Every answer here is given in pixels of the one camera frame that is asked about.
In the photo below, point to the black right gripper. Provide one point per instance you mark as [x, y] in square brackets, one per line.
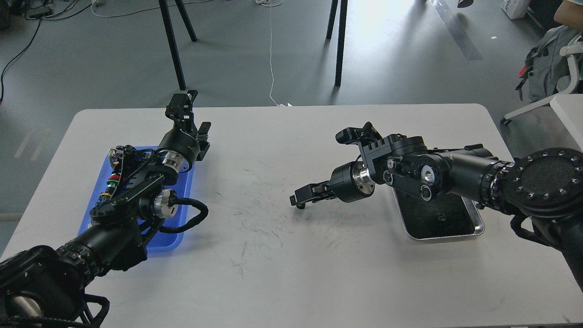
[349, 182]

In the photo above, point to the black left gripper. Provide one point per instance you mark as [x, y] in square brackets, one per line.
[178, 149]

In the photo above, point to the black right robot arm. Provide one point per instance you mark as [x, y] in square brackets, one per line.
[541, 191]

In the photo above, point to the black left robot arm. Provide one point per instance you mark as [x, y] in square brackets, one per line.
[46, 288]

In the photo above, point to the black tripod left legs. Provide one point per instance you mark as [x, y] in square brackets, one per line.
[173, 48]

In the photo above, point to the black tripod legs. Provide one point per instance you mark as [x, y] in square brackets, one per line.
[173, 48]
[342, 22]

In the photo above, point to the silver metal tray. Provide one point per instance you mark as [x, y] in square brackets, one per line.
[446, 218]

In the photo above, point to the black tripod right legs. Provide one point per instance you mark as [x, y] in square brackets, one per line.
[342, 22]

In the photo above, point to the walking person legs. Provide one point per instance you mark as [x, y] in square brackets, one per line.
[464, 3]

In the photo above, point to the grey backpack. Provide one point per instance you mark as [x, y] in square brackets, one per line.
[545, 71]

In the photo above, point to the white side table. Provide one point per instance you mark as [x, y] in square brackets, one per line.
[569, 108]

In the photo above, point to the white box on floor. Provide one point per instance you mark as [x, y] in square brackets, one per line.
[515, 9]

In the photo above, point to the white office chair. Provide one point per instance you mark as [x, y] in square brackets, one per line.
[573, 53]

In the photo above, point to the person sitting at right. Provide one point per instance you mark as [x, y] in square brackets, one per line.
[570, 13]

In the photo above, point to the black selector switch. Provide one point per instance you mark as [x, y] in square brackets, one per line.
[128, 157]

